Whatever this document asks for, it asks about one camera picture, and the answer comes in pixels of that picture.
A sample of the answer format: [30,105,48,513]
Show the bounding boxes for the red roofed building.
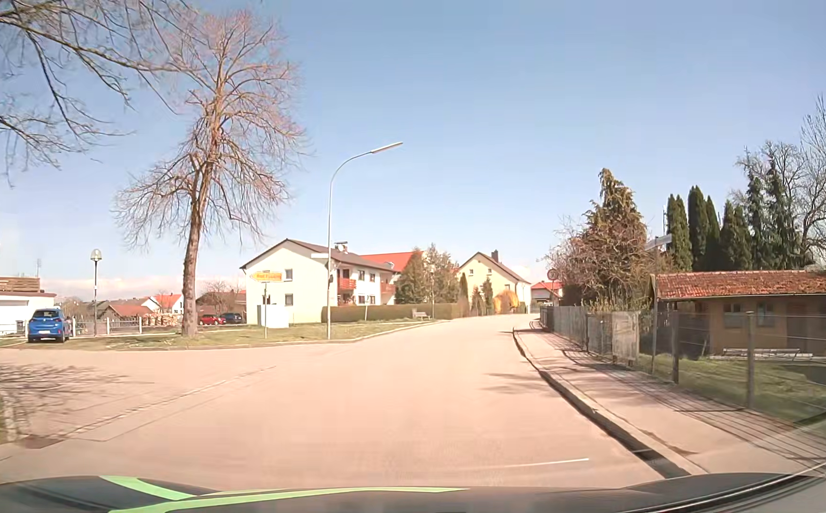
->
[359,250,423,275]

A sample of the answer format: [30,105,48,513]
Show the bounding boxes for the evergreen trees by house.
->
[394,244,495,316]

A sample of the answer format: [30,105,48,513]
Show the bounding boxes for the trimmed hedge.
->
[321,303,465,323]

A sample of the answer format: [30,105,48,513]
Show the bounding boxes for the cream house with chimney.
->
[456,249,532,314]

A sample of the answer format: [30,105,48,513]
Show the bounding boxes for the white house dark roof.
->
[239,238,400,326]

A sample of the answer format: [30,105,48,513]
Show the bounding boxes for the grey asphalt road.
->
[0,313,663,491]

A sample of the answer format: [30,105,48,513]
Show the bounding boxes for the yellow direction road sign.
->
[251,270,284,339]

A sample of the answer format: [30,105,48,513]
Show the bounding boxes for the grass verge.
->
[0,319,450,352]

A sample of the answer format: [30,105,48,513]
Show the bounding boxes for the large brownish conifer tree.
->
[547,168,660,312]

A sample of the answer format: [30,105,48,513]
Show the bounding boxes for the tall bare tree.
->
[112,9,308,339]

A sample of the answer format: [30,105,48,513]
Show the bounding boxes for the car's own bonnet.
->
[0,472,826,513]

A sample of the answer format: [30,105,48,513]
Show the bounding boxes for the paved pavement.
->
[514,318,826,477]

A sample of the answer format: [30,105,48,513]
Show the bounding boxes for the low red roofed houses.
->
[57,288,249,327]

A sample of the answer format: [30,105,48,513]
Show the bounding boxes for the white picket fence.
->
[0,316,144,342]

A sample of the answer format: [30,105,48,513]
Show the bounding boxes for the row of conifer trees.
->
[664,160,806,273]

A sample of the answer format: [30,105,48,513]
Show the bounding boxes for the brown shed tiled roof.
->
[650,269,826,357]

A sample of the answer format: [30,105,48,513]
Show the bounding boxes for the blue car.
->
[27,308,73,344]

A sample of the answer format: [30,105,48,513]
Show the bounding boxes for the garden lawn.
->
[634,352,826,428]

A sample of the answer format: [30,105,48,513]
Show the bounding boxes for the overhanging bare tree branches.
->
[0,0,193,208]

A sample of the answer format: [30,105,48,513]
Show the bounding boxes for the curved street lamp post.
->
[325,141,404,342]

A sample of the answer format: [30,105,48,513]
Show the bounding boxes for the wire mesh fence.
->
[539,305,826,410]

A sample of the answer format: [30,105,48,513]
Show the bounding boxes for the globe lamp post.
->
[90,248,103,337]

